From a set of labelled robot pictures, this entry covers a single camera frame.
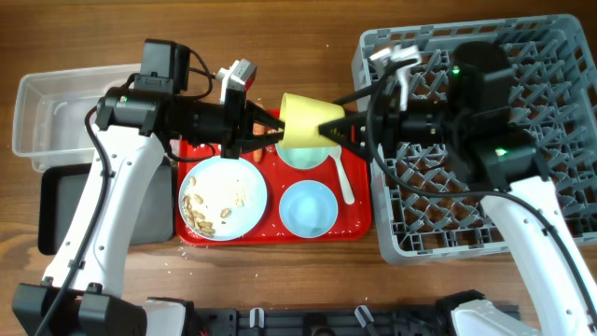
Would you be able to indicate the orange carrot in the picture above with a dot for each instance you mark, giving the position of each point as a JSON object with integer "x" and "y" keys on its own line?
{"x": 258, "y": 151}

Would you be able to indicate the pale green bowl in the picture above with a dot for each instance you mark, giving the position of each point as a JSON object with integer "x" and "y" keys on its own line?
{"x": 303, "y": 158}

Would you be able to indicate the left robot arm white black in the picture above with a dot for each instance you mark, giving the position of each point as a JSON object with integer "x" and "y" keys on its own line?
{"x": 131, "y": 128}

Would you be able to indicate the black plastic bin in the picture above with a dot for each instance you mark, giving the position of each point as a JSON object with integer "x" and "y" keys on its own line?
{"x": 62, "y": 187}

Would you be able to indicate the peanuts on plate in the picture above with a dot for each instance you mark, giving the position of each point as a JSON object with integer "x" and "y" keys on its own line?
{"x": 210, "y": 205}

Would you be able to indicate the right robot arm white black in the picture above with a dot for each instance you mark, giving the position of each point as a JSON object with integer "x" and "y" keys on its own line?
{"x": 499, "y": 162}

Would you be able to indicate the yellow plastic cup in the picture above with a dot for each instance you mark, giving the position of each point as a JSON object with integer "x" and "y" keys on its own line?
{"x": 302, "y": 117}

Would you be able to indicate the red plastic tray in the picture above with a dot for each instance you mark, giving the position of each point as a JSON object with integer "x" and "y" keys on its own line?
{"x": 352, "y": 222}

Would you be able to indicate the red candy wrapper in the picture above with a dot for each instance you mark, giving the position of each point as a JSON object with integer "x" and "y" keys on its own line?
{"x": 269, "y": 147}

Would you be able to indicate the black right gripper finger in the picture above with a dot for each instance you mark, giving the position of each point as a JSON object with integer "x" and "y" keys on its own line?
{"x": 350, "y": 132}
{"x": 355, "y": 95}

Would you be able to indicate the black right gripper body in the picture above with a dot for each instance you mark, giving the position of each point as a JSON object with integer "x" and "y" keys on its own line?
{"x": 376, "y": 129}

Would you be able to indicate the light blue plate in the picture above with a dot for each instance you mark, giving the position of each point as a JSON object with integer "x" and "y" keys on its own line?
{"x": 256, "y": 196}

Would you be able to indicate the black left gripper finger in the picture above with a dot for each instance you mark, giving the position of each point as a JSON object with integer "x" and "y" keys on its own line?
{"x": 258, "y": 115}
{"x": 254, "y": 142}

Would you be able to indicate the clear plastic bin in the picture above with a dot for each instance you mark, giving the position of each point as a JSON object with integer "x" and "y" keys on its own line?
{"x": 50, "y": 110}

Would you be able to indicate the light blue bowl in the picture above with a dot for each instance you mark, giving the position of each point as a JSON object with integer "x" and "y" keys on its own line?
{"x": 308, "y": 209}

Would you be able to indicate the white plastic spoon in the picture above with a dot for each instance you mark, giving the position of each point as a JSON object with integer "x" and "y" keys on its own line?
{"x": 345, "y": 186}

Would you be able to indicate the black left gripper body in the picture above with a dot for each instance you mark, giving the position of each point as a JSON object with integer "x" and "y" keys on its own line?
{"x": 214, "y": 122}

